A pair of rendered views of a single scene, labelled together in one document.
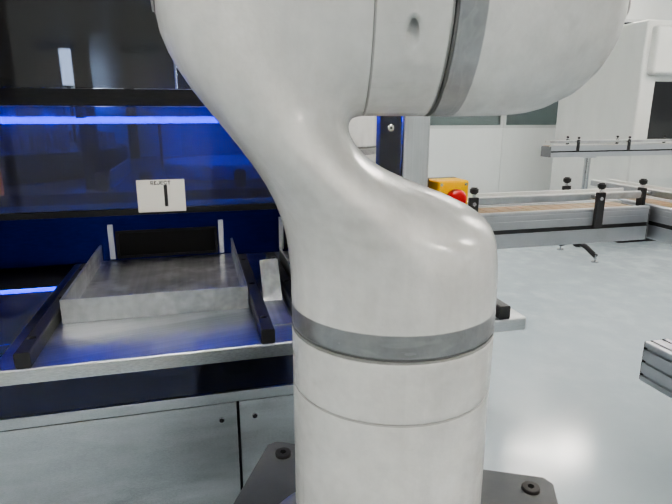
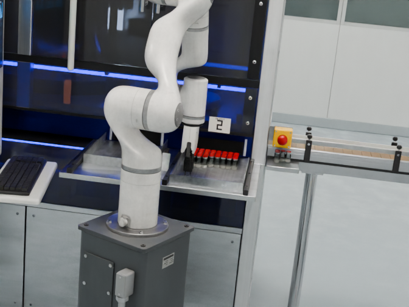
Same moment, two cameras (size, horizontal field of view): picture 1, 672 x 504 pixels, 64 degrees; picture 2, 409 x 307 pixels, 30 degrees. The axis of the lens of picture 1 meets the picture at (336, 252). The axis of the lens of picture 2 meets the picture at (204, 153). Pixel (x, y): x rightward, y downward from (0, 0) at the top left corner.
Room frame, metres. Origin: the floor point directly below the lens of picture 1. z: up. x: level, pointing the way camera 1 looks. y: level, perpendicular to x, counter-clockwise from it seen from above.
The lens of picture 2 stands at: (-1.68, -0.93, 1.73)
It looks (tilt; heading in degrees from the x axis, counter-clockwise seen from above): 16 degrees down; 20
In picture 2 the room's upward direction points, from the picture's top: 6 degrees clockwise
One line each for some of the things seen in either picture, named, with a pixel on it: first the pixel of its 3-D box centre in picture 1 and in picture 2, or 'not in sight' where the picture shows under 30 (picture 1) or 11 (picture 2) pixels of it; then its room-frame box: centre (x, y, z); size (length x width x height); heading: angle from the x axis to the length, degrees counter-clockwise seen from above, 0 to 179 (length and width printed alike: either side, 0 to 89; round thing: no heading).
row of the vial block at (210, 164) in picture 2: not in sight; (213, 161); (0.96, -0.04, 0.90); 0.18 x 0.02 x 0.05; 104
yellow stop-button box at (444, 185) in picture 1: (446, 195); (282, 136); (1.17, -0.24, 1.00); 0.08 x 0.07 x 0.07; 14
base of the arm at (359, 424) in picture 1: (387, 452); (139, 197); (0.30, -0.03, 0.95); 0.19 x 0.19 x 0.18
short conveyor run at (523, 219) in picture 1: (522, 212); (350, 154); (1.37, -0.48, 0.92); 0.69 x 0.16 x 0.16; 104
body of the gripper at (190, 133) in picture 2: not in sight; (191, 135); (0.75, -0.01, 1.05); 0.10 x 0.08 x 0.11; 15
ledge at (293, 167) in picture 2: not in sight; (282, 164); (1.21, -0.24, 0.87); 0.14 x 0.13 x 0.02; 14
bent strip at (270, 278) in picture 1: (275, 289); (163, 165); (0.77, 0.09, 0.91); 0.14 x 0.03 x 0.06; 15
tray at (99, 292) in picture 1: (164, 272); (127, 150); (0.90, 0.30, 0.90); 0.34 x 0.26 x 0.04; 14
